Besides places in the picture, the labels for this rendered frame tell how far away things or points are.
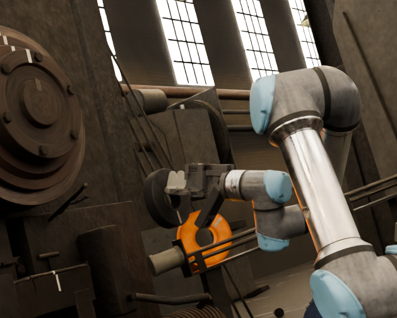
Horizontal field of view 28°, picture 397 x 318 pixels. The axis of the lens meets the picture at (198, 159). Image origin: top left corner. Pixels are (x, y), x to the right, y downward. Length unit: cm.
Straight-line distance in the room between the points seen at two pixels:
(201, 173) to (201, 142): 817
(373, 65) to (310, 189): 296
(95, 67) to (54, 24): 394
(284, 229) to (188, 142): 807
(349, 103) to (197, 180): 48
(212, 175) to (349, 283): 62
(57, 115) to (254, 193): 52
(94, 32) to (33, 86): 463
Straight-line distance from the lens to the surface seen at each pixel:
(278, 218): 188
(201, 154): 1006
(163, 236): 462
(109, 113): 635
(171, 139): 993
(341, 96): 163
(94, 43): 652
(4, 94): 190
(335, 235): 149
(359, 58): 447
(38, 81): 198
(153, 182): 200
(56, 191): 204
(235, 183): 189
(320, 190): 152
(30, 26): 241
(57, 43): 246
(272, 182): 184
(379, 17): 443
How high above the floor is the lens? 66
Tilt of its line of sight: 7 degrees up
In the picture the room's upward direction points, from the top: 15 degrees counter-clockwise
